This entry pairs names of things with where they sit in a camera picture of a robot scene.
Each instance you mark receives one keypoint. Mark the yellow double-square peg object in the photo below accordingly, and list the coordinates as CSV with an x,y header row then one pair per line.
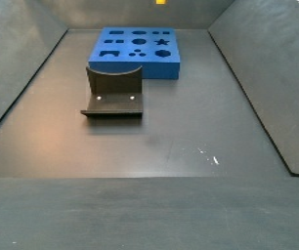
x,y
160,1

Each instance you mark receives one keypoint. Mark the black curved holder stand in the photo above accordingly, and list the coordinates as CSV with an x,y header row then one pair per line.
x,y
116,93

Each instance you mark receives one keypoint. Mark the blue foam shape board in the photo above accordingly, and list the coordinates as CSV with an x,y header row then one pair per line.
x,y
125,48

